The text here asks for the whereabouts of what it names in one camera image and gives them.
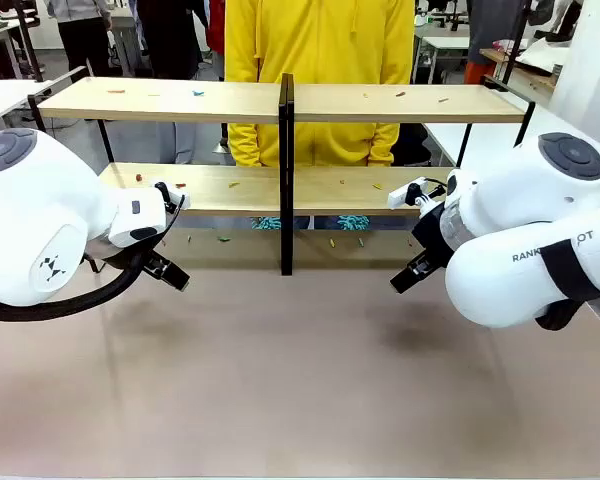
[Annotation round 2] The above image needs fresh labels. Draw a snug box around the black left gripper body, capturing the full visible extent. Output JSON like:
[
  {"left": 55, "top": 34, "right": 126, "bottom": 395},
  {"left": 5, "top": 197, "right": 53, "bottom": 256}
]
[{"left": 87, "top": 242, "right": 157, "bottom": 276}]

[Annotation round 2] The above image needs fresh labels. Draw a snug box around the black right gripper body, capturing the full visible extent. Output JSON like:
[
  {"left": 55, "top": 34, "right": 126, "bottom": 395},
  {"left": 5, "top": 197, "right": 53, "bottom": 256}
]
[{"left": 412, "top": 200, "right": 457, "bottom": 270}]

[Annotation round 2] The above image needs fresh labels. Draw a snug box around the person's right forearm yellow sleeve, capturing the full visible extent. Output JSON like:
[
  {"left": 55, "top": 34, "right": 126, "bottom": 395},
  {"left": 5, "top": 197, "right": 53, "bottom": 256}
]
[{"left": 228, "top": 122, "right": 262, "bottom": 168}]

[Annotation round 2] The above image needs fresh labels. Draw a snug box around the person's left forearm yellow sleeve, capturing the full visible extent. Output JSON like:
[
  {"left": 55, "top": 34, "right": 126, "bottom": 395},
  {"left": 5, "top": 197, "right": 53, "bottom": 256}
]
[{"left": 367, "top": 122, "right": 400, "bottom": 168}]

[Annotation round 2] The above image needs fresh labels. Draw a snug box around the large white side table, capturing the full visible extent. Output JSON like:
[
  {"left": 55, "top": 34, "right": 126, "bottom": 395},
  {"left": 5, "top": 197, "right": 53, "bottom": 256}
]
[{"left": 423, "top": 105, "right": 549, "bottom": 169}]

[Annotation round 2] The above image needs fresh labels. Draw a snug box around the wooden background table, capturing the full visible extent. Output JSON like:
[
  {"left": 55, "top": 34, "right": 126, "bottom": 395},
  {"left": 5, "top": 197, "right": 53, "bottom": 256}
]
[{"left": 479, "top": 47, "right": 556, "bottom": 92}]

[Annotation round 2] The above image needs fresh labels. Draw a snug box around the white background table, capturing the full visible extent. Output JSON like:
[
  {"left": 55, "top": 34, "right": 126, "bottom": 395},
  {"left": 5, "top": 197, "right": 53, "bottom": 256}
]
[{"left": 412, "top": 24, "right": 472, "bottom": 85}]

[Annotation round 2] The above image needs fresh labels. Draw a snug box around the black metal pole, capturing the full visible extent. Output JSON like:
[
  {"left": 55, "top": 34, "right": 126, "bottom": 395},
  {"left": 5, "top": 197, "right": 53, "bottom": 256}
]
[
  {"left": 14, "top": 0, "right": 45, "bottom": 84},
  {"left": 499, "top": 0, "right": 533, "bottom": 86}
]

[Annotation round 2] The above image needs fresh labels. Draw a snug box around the bystander with orange trousers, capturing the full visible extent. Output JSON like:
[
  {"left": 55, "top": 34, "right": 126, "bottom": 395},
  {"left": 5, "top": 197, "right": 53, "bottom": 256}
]
[{"left": 463, "top": 0, "right": 531, "bottom": 86}]

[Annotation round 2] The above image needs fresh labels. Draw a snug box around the bystander in dark clothes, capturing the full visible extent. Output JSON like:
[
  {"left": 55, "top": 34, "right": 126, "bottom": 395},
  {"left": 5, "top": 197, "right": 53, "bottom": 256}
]
[{"left": 137, "top": 0, "right": 204, "bottom": 164}]

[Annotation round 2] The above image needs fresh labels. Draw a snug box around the bystander in grey top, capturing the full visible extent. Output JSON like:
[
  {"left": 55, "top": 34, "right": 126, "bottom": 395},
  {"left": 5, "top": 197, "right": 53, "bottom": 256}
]
[{"left": 47, "top": 0, "right": 115, "bottom": 84}]

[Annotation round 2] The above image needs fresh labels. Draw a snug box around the person in yellow hoodie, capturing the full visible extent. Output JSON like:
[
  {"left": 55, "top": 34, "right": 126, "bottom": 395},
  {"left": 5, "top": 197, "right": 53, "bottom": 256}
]
[{"left": 223, "top": 0, "right": 416, "bottom": 231}]

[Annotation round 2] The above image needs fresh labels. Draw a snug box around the bystander in red jacket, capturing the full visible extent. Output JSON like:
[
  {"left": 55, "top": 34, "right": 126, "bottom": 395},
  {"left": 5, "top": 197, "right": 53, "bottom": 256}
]
[{"left": 205, "top": 0, "right": 227, "bottom": 56}]

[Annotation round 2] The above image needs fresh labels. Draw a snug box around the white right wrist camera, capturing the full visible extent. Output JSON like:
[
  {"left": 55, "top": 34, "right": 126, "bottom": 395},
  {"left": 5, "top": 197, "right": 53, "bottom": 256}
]
[{"left": 387, "top": 175, "right": 449, "bottom": 211}]

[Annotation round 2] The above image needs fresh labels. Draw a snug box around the black sleeved left arm cable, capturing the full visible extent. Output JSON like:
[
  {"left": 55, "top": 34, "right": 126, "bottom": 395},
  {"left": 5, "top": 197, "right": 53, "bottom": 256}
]
[{"left": 0, "top": 192, "right": 189, "bottom": 324}]

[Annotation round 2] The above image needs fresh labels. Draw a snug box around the wooden shelf unit black frame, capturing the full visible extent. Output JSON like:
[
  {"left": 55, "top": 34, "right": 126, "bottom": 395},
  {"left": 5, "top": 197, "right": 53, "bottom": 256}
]
[
  {"left": 27, "top": 64, "right": 288, "bottom": 277},
  {"left": 285, "top": 73, "right": 537, "bottom": 277}
]

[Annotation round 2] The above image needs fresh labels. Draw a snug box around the black velcro strap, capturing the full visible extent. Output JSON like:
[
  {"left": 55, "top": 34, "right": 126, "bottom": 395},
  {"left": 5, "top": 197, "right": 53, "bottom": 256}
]
[{"left": 544, "top": 239, "right": 600, "bottom": 304}]

